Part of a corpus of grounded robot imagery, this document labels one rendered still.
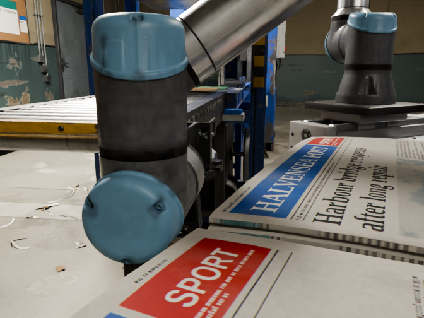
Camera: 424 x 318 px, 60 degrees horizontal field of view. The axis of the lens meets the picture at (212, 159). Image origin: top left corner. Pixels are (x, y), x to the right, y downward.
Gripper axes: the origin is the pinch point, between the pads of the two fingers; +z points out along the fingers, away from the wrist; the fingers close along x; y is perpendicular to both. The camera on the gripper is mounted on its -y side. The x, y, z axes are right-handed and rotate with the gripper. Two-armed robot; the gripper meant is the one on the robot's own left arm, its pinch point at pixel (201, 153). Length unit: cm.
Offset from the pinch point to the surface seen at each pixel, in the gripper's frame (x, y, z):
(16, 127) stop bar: 29.9, 4.5, -5.0
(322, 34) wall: -144, 100, 877
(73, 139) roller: 23.9, 1.5, 2.1
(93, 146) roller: 20.3, 0.3, 2.1
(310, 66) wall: -119, 26, 876
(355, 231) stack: -14.4, 6.4, -43.7
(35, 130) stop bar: 26.6, 4.2, -5.0
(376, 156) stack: -19.9, 6.4, -27.4
